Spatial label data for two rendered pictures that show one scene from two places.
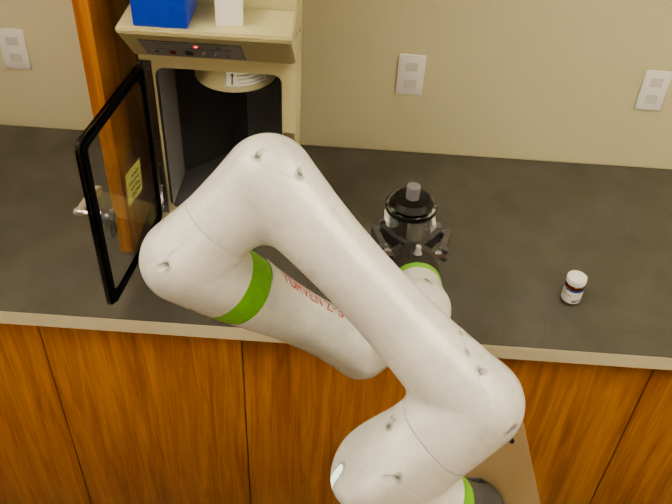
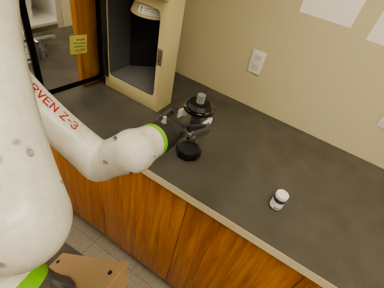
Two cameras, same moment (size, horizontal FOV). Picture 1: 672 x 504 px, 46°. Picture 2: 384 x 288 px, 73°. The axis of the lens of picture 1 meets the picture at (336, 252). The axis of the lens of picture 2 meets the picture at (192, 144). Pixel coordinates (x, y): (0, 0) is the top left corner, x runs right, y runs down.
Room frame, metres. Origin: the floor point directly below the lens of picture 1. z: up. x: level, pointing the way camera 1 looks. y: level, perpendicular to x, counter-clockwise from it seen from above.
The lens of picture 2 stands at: (0.59, -0.44, 1.65)
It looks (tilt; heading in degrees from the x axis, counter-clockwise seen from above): 41 degrees down; 22
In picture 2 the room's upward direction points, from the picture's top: 14 degrees clockwise
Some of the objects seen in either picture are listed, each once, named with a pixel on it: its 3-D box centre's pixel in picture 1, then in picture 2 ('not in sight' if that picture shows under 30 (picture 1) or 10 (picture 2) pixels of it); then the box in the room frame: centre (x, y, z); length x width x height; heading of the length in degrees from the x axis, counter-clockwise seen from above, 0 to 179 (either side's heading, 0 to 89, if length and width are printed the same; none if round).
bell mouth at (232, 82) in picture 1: (235, 60); (153, 5); (1.53, 0.24, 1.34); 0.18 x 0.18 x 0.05
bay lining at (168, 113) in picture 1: (231, 115); (150, 39); (1.55, 0.26, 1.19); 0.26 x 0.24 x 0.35; 89
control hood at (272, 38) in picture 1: (210, 43); not in sight; (1.37, 0.26, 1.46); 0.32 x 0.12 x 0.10; 89
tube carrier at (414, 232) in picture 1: (406, 242); (193, 129); (1.30, -0.15, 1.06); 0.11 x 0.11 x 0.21
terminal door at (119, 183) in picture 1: (124, 186); (68, 42); (1.27, 0.43, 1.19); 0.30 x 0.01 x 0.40; 172
